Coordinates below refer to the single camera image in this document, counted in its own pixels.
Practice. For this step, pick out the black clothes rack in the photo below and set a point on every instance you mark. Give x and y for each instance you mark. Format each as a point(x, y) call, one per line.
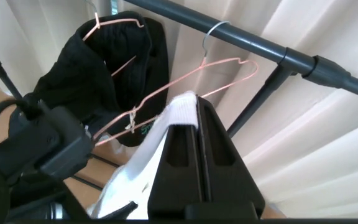
point(259, 40)

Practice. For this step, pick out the black shorts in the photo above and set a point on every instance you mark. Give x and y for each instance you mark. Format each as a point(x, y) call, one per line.
point(79, 77)

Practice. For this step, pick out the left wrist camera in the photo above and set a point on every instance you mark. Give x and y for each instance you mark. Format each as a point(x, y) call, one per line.
point(42, 143)

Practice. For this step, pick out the white garment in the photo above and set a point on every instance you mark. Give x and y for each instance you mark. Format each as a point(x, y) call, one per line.
point(141, 161)

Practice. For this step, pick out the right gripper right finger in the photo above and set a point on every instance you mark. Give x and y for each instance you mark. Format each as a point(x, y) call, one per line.
point(232, 186)

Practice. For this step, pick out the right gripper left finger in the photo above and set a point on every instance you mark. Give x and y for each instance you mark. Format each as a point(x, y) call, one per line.
point(172, 186)

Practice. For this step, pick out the pink clothes hanger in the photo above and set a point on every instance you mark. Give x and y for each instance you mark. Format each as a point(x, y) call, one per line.
point(203, 61)
point(97, 23)

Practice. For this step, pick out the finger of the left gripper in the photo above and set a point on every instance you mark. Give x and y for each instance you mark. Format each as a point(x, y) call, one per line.
point(120, 210)

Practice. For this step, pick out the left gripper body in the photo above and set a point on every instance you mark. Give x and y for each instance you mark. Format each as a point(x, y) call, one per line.
point(36, 199)

